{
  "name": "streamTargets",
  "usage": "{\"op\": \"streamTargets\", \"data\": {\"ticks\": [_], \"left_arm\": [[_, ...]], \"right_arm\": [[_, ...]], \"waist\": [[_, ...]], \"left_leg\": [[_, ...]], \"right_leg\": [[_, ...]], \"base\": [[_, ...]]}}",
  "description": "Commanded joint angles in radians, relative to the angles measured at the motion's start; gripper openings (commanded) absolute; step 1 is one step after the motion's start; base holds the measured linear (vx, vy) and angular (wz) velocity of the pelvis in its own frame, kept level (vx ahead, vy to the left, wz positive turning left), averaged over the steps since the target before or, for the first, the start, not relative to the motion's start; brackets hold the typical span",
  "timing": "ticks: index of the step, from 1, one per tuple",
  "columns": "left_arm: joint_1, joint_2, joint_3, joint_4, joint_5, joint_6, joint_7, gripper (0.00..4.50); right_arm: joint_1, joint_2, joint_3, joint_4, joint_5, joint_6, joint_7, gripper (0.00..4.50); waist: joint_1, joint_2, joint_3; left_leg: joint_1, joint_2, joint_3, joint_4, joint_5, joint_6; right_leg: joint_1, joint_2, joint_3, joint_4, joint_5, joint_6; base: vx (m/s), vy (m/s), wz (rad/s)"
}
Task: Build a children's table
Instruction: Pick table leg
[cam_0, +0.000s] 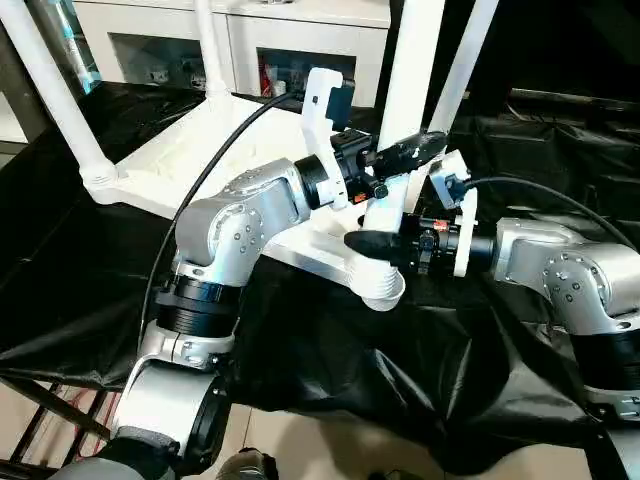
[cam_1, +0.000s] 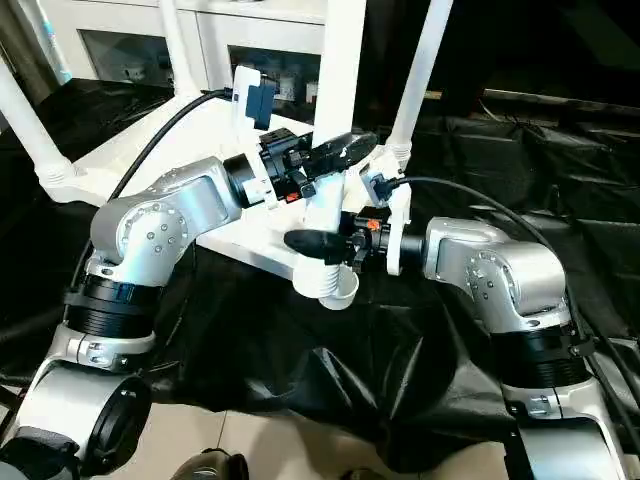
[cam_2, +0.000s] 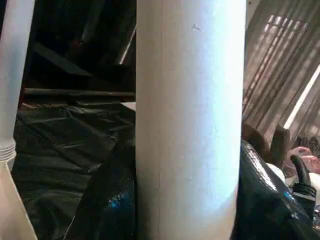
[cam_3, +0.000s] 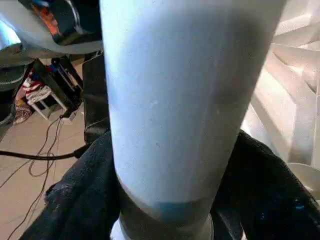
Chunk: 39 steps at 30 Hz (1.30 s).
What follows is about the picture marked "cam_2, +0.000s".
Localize beige window curtain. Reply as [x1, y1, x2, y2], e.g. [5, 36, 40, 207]
[242, 0, 320, 147]

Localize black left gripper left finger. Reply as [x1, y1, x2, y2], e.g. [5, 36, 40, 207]
[62, 135, 138, 240]

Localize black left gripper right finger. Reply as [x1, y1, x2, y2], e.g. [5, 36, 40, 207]
[232, 141, 320, 240]

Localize brown chair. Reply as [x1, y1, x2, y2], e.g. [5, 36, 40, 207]
[242, 122, 292, 168]

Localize black plastic mat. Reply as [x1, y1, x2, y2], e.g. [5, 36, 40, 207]
[9, 101, 137, 240]

